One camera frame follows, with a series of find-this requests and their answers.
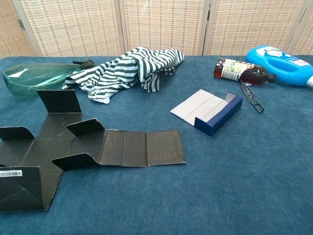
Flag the grey and blue notebook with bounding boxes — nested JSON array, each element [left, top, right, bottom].
[[170, 89, 244, 137]]

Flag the black-framed eyeglasses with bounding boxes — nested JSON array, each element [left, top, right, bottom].
[[239, 80, 265, 114]]

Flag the striped black and white cloth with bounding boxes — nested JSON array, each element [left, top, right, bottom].
[[61, 46, 185, 105]]

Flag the blue table cloth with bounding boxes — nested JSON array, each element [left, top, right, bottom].
[[0, 55, 313, 235]]

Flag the brown labelled bottle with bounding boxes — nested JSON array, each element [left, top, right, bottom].
[[213, 57, 277, 86]]

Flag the black unfolded cardboard box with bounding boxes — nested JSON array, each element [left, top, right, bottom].
[[0, 89, 186, 212]]

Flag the woven folding screen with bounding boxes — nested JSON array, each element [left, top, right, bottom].
[[0, 0, 313, 59]]

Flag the green spray bottle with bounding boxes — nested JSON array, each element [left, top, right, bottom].
[[1, 59, 95, 95]]

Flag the blue pump bottle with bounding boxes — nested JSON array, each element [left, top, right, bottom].
[[246, 45, 313, 88]]

